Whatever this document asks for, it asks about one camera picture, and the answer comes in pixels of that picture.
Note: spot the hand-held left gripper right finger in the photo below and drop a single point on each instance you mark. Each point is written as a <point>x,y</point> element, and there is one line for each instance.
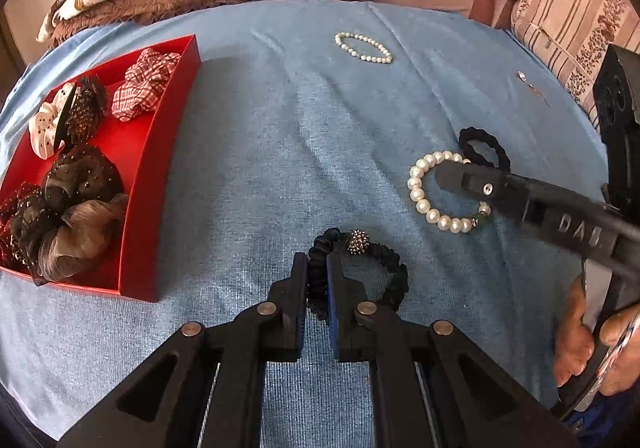
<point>337,308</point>

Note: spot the red checked scrunchie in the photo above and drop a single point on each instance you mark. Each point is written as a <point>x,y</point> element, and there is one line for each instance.
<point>140,93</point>

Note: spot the small silver pendant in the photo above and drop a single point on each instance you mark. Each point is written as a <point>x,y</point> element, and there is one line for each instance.
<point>522,76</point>

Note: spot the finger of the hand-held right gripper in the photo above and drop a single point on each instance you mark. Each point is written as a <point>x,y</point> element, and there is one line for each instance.
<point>540,213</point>

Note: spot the red cardboard box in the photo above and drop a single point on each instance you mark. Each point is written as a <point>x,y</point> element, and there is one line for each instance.
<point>150,153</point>

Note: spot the person's right hand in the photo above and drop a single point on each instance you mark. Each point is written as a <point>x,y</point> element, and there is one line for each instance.
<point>575,353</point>

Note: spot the white dotted scrunchie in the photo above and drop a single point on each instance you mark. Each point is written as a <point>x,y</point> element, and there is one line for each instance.
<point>42,128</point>

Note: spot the striped floral cushion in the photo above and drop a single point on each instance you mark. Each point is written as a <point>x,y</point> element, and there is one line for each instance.
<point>565,13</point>

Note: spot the dark red dotted scrunchie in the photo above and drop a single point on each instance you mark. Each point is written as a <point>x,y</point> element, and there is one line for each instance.
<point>10,208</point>

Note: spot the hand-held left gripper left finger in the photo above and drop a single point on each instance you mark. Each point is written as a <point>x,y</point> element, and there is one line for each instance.
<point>295,308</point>

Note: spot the grey satin scrunchie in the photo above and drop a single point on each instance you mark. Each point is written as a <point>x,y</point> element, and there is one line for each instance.
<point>85,233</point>

